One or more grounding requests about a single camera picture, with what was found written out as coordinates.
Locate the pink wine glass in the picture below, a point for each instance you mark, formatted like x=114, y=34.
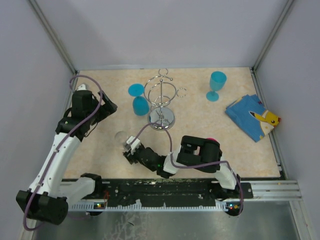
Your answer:
x=212, y=140

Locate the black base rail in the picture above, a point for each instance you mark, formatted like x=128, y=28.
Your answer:
x=174, y=192

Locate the blue wine glass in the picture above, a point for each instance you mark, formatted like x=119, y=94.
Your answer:
x=216, y=83
x=140, y=104

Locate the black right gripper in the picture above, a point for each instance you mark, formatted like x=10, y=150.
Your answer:
x=131, y=157

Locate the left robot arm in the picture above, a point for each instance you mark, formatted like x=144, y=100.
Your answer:
x=44, y=200

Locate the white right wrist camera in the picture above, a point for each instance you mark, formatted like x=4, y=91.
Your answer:
x=131, y=144

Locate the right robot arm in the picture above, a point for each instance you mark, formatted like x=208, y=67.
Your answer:
x=202, y=154

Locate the clear wine glass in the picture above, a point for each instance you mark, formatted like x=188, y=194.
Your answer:
x=120, y=139

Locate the blue Pikachu cloth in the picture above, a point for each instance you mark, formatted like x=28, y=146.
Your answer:
x=250, y=115

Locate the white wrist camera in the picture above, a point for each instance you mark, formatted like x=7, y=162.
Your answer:
x=131, y=144
x=82, y=87

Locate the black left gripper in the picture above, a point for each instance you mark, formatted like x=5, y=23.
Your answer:
x=106, y=109

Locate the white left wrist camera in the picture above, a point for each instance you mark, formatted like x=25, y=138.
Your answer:
x=82, y=87

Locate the chrome wine glass rack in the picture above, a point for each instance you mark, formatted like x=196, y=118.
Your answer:
x=159, y=91

